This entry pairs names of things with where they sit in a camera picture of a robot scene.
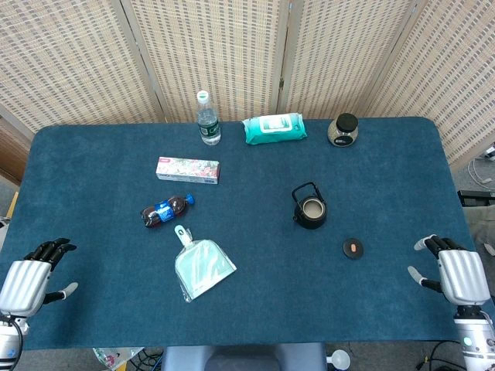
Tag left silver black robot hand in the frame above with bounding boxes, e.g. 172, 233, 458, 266
0, 237, 79, 318

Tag black floor cables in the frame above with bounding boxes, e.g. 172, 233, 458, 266
129, 347, 164, 371

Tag floral toothpaste box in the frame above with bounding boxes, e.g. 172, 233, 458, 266
155, 156, 221, 186

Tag black kettle lid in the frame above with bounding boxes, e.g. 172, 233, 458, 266
342, 237, 364, 260

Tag pale green dustpan in plastic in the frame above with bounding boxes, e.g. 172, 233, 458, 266
173, 224, 237, 304

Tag clear water bottle green label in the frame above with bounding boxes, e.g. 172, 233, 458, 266
196, 90, 222, 146

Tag white cables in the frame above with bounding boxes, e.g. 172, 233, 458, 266
466, 145, 495, 186

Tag black cable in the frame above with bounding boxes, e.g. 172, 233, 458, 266
415, 339, 465, 371

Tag colourful printed bag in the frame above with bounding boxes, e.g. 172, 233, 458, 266
92, 346, 144, 371

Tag black flat device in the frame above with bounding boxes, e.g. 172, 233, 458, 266
457, 189, 495, 208

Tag cola bottle blue cap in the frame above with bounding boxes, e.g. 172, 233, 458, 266
140, 193, 196, 229

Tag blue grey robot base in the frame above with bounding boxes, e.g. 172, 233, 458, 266
160, 342, 328, 371

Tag black cast iron kettle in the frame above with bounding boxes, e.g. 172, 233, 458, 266
291, 181, 328, 230

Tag blue table cloth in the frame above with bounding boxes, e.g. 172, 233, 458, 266
0, 117, 495, 351

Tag glass jar black lid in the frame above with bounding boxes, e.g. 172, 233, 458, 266
327, 113, 359, 148

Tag white round plastic object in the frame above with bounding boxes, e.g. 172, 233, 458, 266
326, 349, 352, 370

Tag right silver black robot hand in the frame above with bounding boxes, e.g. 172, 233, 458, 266
408, 233, 493, 308

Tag woven folding screen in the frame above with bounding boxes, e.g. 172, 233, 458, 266
0, 0, 495, 186

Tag teal wet wipes pack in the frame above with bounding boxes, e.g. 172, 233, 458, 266
241, 112, 309, 146

